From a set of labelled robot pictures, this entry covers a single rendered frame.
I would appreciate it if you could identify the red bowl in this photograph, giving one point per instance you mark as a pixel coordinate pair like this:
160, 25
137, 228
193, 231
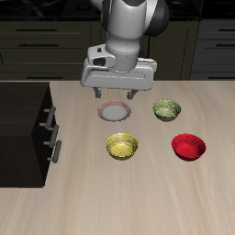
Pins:
188, 147

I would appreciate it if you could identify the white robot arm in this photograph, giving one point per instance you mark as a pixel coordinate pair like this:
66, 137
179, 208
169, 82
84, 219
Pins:
128, 27

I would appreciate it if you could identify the yellow bowl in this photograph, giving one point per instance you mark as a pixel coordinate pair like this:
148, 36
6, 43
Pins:
121, 146

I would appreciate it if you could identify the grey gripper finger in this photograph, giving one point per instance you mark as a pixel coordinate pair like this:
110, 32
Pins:
131, 94
97, 92

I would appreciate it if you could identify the dark wooden cabinet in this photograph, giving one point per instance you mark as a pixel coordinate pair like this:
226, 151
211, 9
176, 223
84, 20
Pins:
23, 134

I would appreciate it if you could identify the green bowl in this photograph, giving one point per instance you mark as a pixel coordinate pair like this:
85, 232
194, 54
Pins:
166, 109

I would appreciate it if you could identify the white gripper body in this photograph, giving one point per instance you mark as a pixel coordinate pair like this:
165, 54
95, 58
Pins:
116, 78

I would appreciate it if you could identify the dark kitchen cupboards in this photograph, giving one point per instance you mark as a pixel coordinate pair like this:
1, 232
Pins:
46, 46

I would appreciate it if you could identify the pink rimmed grey plate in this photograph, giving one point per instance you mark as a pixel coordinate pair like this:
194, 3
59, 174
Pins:
114, 111

